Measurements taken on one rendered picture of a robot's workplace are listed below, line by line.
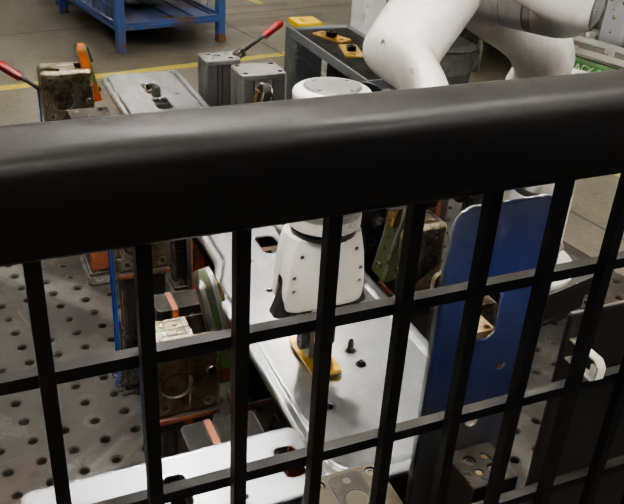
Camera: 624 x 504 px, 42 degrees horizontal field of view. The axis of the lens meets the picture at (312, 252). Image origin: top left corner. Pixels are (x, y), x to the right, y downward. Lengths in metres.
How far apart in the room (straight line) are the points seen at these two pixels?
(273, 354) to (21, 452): 0.50
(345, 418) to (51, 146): 0.78
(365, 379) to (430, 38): 0.40
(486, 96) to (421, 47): 0.67
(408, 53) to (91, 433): 0.81
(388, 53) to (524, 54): 0.43
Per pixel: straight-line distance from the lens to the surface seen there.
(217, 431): 0.95
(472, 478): 0.78
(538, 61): 1.32
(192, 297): 1.15
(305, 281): 0.92
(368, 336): 1.07
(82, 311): 1.66
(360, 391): 0.98
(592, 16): 1.17
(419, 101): 0.21
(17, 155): 0.18
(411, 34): 0.91
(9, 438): 1.40
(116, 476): 0.88
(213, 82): 1.94
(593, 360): 0.31
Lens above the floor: 1.62
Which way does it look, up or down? 30 degrees down
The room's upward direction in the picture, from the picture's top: 4 degrees clockwise
